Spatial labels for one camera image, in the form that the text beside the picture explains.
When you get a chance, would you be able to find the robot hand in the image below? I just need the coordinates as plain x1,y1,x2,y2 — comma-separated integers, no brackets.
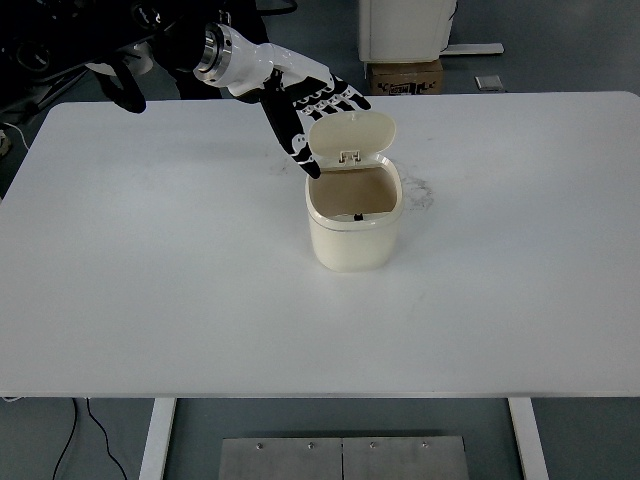
219,30,372,180

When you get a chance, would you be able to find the cream plastic trash bin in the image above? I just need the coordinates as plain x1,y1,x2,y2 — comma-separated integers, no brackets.
305,110,403,274

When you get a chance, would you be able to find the brown cardboard box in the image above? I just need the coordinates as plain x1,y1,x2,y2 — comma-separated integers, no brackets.
366,59,446,96

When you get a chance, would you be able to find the white appliance cabinet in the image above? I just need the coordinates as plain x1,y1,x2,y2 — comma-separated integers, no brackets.
357,0,459,64

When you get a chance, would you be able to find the white floor base bar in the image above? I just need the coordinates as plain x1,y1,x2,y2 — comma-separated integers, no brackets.
442,43,505,56

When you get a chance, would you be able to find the white table leg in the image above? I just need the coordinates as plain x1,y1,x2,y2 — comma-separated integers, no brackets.
508,398,551,480
138,398,177,480

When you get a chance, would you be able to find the grey metal plate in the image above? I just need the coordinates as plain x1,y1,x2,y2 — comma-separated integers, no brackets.
218,437,344,480
341,436,469,480

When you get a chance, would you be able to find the white cable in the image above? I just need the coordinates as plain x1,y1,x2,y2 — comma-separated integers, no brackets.
0,119,31,152

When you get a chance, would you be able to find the black floor cable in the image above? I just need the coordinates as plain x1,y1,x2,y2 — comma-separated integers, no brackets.
85,398,128,480
51,398,80,480

